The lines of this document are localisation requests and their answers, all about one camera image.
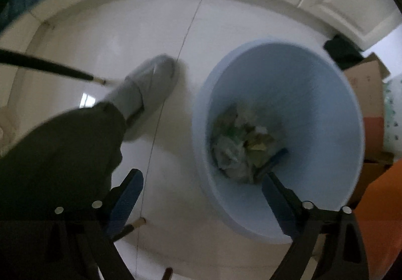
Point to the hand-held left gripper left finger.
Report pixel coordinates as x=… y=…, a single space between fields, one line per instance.
x=125 y=198

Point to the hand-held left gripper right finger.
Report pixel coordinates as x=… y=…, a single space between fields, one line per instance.
x=279 y=204

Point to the pile of wrappers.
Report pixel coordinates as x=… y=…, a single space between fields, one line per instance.
x=238 y=141

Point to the light blue trash bin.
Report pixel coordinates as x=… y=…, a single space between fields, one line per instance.
x=298 y=85

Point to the black table leg wooden tip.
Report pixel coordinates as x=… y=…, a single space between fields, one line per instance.
x=128 y=228
x=47 y=64
x=167 y=274

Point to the person's dark trouser leg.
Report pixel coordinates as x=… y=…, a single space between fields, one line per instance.
x=62 y=157

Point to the orange plastic bag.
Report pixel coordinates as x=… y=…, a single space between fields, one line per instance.
x=380 y=220

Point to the grey slipper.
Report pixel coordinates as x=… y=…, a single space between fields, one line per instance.
x=150 y=82

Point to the cardboard box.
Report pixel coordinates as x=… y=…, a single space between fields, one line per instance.
x=367 y=91

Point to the white patterned bag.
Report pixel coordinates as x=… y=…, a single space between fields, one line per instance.
x=394 y=107

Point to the black bag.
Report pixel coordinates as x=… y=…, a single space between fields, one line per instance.
x=340 y=47

